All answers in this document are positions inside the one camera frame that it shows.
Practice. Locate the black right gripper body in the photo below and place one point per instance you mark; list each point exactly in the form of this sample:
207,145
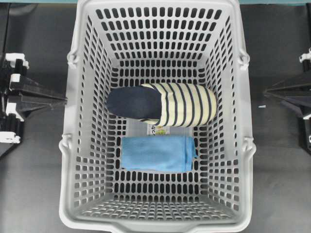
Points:
305,120

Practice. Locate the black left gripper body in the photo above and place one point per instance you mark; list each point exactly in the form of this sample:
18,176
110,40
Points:
12,67

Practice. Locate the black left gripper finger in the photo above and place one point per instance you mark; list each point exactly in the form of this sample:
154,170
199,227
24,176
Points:
26,85
22,104

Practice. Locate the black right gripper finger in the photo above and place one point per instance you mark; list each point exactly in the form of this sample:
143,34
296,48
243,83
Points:
299,102
299,83

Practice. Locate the blue cloth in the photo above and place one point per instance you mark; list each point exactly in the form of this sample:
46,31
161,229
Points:
173,153

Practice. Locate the grey plastic shopping basket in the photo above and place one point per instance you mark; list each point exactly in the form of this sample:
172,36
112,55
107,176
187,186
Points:
126,43

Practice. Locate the clear plastic packet with label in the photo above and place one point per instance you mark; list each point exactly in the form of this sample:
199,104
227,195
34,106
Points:
136,128

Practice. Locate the striped navy cream slipper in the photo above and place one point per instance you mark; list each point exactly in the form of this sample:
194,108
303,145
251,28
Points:
164,104

